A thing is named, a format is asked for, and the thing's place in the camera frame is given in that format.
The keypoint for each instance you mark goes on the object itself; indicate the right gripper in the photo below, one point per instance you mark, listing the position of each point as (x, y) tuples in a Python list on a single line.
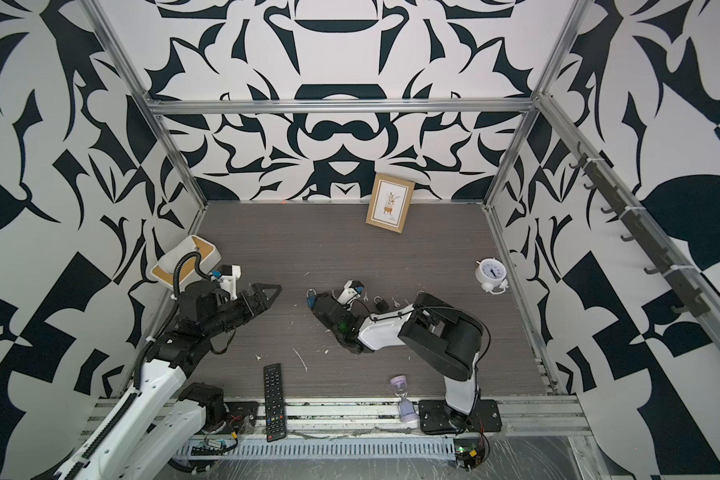
[(323, 298)]

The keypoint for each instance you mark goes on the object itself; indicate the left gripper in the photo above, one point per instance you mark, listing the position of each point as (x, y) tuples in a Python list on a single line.
[(257, 305)]

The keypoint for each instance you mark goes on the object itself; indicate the black padlock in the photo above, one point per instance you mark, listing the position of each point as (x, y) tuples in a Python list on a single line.
[(381, 304)]

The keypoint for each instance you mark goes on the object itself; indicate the blue padlock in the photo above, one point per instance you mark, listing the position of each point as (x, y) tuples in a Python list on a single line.
[(311, 297)]

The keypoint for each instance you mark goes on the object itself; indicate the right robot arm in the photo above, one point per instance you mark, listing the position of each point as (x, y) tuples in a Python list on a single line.
[(448, 339)]

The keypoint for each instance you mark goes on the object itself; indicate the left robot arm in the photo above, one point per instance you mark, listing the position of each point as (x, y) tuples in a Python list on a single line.
[(160, 411)]

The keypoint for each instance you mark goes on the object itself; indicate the purple hourglass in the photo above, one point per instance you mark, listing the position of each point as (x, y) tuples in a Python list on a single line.
[(407, 411)]

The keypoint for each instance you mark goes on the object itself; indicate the black remote control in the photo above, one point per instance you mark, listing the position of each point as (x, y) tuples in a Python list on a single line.
[(274, 403)]

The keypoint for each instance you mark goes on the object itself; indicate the white alarm clock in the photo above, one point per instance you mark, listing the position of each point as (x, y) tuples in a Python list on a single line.
[(492, 275)]

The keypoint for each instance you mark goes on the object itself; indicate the left circuit board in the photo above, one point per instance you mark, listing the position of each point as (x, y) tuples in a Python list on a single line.
[(214, 447)]

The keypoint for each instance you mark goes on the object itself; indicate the circuit board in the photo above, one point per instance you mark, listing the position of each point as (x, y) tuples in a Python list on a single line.
[(470, 454), (214, 447)]

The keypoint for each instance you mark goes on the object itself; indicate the right circuit board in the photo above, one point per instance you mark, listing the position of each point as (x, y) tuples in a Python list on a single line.
[(470, 454)]

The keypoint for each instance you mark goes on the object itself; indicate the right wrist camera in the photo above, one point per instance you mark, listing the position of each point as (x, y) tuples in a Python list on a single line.
[(352, 290)]

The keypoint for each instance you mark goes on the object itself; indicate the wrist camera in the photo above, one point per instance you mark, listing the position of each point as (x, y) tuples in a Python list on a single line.
[(227, 277), (352, 290)]

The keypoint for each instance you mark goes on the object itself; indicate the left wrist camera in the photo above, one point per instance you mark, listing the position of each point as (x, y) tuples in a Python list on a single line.
[(227, 277)]

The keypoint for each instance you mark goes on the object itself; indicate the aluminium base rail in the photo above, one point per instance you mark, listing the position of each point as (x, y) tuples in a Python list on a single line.
[(365, 417)]

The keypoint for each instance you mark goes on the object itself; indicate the white cable duct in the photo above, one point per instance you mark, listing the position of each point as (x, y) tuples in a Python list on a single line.
[(330, 448)]

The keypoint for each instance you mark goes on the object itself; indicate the wooden picture frame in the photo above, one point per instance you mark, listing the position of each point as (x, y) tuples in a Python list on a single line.
[(390, 201)]

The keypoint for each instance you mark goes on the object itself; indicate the wall hook rail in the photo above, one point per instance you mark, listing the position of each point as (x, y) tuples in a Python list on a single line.
[(665, 259)]

